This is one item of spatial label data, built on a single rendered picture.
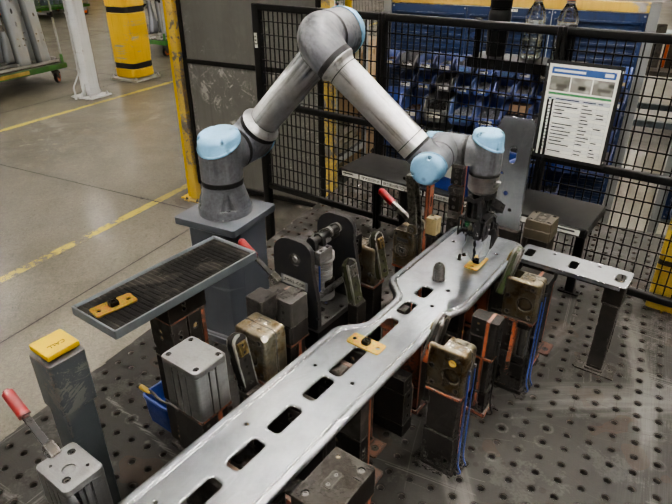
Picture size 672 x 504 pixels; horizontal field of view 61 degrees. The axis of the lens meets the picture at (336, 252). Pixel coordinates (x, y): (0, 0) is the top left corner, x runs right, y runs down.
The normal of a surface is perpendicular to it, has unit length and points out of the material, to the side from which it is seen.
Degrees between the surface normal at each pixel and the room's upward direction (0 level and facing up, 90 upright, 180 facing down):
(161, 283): 0
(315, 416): 0
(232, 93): 89
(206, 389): 90
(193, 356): 0
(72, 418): 90
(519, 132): 90
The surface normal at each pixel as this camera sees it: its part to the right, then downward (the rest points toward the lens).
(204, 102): -0.49, 0.41
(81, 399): 0.81, 0.28
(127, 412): 0.00, -0.88
